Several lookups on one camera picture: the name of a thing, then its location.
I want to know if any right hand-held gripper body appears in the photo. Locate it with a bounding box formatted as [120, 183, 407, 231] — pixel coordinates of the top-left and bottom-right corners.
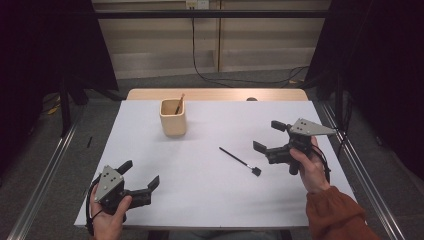
[264, 118, 338, 177]

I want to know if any beige square cup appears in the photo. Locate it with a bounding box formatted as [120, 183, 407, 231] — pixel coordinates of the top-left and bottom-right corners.
[159, 98, 188, 137]

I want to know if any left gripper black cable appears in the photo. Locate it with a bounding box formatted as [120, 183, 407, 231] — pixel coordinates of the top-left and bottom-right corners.
[85, 174, 103, 236]

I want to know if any person's left hand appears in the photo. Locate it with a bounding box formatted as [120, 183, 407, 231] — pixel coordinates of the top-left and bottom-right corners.
[89, 194, 134, 240]

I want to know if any black wall cable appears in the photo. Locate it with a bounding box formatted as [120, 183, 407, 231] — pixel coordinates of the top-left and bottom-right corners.
[190, 6, 311, 88]

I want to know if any black curtain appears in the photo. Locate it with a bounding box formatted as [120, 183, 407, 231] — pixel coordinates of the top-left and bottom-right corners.
[0, 0, 119, 181]
[304, 0, 424, 183]

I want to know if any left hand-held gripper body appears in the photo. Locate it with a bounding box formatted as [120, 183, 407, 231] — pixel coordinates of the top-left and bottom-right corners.
[93, 165, 153, 213]

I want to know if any black brush with orange tip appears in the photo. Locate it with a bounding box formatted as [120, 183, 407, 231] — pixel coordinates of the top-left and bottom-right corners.
[174, 93, 186, 116]

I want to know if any black brush with square head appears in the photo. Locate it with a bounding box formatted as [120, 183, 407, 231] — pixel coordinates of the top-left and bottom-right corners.
[218, 146, 263, 178]

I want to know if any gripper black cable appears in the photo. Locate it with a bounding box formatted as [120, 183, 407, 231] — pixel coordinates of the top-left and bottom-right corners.
[311, 143, 332, 184]
[85, 174, 103, 236]

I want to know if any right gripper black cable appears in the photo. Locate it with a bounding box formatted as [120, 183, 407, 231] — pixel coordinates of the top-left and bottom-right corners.
[311, 143, 332, 184]

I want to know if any aluminium rail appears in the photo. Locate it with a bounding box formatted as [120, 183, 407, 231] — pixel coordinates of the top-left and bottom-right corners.
[6, 109, 84, 240]
[319, 101, 406, 240]

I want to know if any white board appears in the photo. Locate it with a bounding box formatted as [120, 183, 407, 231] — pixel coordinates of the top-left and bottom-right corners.
[73, 99, 368, 231]

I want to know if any person's right hand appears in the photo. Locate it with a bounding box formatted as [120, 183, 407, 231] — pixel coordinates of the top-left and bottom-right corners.
[289, 135, 332, 195]

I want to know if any yellow cable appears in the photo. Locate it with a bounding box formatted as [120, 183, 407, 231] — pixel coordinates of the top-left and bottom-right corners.
[46, 94, 63, 116]

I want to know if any black metal stand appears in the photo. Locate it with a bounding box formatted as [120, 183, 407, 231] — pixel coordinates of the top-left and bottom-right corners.
[58, 76, 73, 138]

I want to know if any white wall socket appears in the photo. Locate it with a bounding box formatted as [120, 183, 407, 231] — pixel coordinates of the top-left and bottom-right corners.
[185, 0, 210, 10]

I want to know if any wooden table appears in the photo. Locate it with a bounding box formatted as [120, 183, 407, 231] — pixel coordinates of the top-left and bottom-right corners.
[125, 88, 309, 102]

